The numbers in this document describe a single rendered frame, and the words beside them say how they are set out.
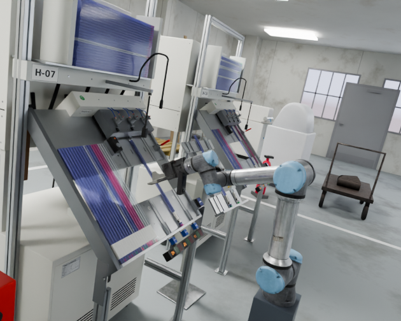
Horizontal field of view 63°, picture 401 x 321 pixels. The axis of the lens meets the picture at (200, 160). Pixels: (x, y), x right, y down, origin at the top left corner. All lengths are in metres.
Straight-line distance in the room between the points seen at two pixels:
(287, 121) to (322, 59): 5.17
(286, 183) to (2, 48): 1.22
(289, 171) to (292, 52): 9.36
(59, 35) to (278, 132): 4.31
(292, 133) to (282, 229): 4.05
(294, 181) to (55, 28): 1.10
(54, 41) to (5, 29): 0.18
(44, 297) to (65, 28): 1.10
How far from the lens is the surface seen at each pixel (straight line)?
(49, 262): 1.52
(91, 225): 1.29
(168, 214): 1.63
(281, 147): 5.37
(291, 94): 10.39
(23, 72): 1.40
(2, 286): 1.12
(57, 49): 1.49
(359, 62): 10.24
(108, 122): 1.60
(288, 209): 1.31
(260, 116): 7.10
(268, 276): 1.39
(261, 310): 1.61
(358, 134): 10.10
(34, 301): 1.69
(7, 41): 1.55
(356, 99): 10.10
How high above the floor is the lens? 1.42
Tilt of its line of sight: 13 degrees down
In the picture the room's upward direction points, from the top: 11 degrees clockwise
